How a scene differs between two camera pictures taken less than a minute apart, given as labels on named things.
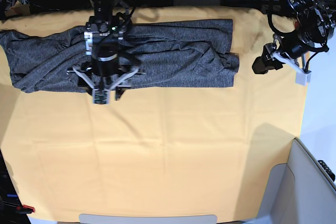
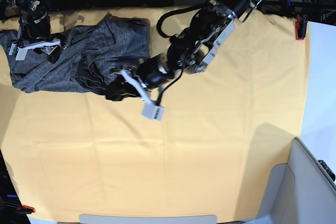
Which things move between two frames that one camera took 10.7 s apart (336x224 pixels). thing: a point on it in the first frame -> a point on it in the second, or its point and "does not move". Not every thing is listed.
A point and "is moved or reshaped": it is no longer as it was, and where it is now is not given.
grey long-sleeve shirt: (40, 60) is moved or reshaped
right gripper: (291, 44) -> (153, 71)
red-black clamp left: (25, 209) does not move
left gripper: (104, 73) -> (53, 52)
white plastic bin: (298, 192) does not move
